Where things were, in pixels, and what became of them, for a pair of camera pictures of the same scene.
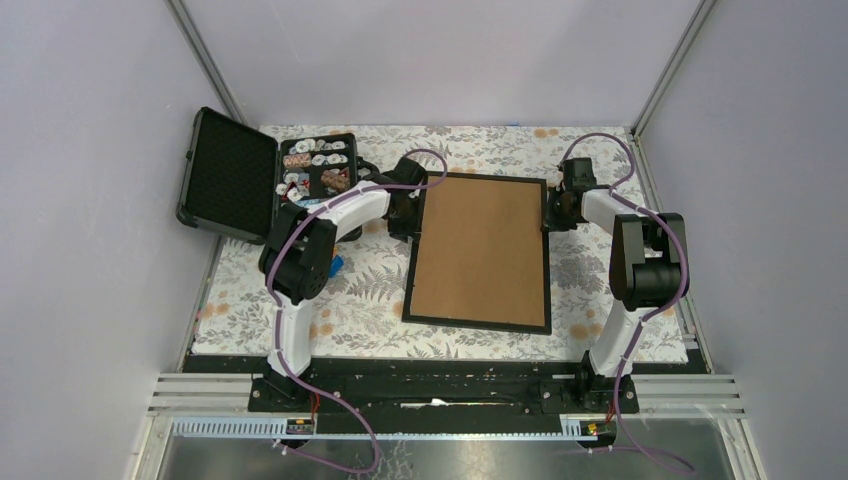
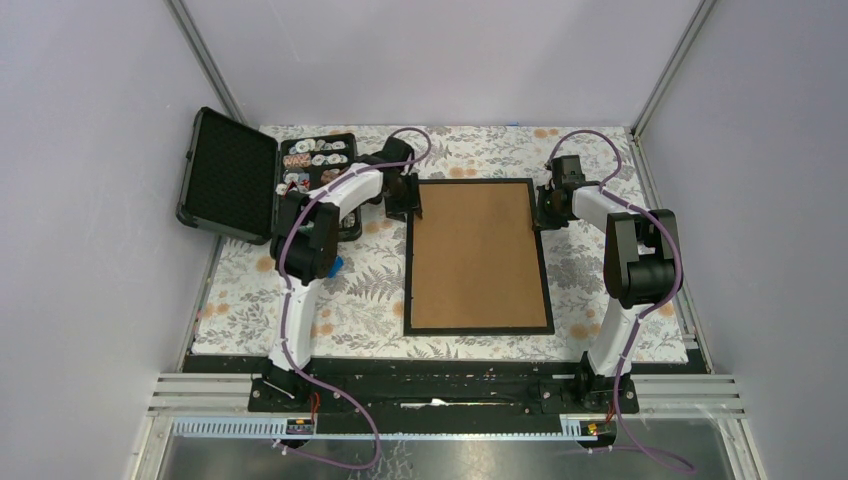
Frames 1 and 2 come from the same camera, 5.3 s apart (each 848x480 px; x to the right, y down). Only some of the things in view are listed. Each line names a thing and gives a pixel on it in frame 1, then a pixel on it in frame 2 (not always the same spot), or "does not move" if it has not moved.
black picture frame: x=528 y=328 → x=408 y=269
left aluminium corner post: x=177 y=9 does not move
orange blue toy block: x=336 y=263 does not move
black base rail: x=442 y=394 does not move
